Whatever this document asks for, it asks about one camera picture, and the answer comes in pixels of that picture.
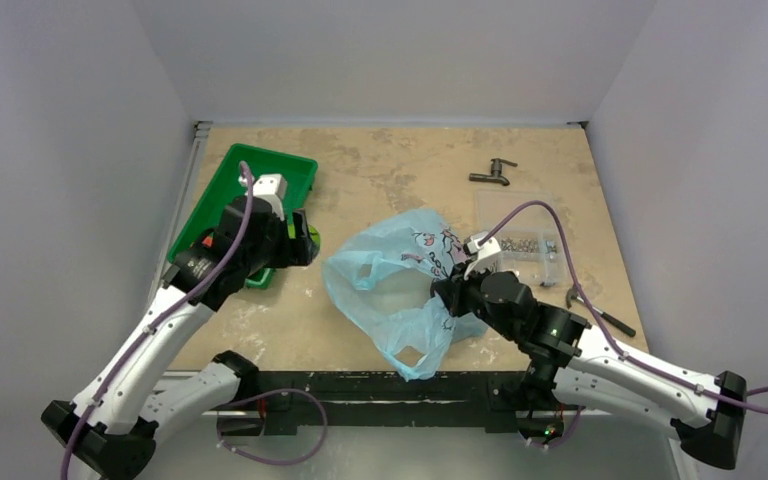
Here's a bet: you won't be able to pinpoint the green fake fruit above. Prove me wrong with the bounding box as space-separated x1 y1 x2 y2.
308 225 321 259

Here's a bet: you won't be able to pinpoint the light blue plastic bag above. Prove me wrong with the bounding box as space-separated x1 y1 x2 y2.
322 209 487 381

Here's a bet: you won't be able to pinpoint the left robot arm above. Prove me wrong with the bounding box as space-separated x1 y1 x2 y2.
41 195 320 479

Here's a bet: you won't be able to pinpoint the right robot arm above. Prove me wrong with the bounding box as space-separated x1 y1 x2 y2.
430 272 747 470

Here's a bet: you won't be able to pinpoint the clear plastic screw box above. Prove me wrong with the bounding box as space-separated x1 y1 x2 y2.
475 189 568 288

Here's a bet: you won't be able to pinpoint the green plastic tray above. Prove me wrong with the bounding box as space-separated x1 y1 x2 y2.
163 144 318 293

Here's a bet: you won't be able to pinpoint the dark metal faucet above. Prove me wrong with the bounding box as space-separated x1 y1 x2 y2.
468 158 518 187

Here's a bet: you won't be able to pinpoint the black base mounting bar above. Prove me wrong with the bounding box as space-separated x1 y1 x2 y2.
215 371 576 440

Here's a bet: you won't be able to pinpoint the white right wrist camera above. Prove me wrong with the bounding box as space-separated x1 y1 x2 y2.
463 231 502 280

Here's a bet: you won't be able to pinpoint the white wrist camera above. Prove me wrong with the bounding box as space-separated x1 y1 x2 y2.
253 173 288 221
463 231 502 280

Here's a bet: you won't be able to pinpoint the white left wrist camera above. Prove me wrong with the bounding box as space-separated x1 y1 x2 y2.
253 173 288 221

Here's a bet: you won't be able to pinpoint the black handled pliers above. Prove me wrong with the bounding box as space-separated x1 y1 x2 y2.
565 286 637 338

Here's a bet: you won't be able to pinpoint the aluminium frame rail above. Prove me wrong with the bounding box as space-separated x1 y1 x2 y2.
145 120 214 308

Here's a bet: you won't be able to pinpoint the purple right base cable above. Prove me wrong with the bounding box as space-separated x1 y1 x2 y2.
523 404 584 452

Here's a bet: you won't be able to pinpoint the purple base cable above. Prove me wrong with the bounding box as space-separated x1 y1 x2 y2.
523 404 584 452
215 389 329 466

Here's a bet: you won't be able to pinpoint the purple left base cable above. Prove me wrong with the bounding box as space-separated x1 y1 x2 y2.
215 389 329 466

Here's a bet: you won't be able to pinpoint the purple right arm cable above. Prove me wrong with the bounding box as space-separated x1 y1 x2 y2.
476 200 768 419

